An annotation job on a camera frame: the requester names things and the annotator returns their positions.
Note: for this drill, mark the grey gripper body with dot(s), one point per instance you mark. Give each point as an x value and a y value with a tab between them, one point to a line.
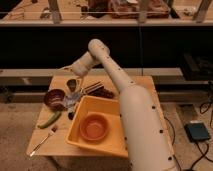
73	84

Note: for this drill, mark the blue grey towel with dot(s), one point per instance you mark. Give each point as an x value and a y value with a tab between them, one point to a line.
72	99

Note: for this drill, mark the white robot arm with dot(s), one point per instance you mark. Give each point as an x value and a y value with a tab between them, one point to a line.
146	140

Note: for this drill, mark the purple bowl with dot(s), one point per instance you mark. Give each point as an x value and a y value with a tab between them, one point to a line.
54	98

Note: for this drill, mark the orange bowl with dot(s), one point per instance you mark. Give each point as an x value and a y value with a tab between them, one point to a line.
94	127

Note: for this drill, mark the brown striped block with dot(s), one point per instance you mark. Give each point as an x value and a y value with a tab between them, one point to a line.
92	87

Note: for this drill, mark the dark red grape bunch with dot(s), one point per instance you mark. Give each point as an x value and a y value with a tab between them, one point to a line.
102	92

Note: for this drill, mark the green cucumber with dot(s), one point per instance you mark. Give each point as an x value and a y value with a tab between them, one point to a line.
50	121

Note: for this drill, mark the silver fork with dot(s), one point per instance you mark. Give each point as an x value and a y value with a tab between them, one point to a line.
52	131

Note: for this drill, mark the wooden table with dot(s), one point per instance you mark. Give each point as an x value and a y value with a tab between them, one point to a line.
57	145

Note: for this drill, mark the yellow plastic tub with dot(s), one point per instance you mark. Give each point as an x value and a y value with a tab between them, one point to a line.
113	143

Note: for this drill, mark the wooden shelf bench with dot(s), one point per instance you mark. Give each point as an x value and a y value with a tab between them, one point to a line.
106	12

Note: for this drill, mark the black foot pedal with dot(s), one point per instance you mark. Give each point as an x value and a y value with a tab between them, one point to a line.
197	132

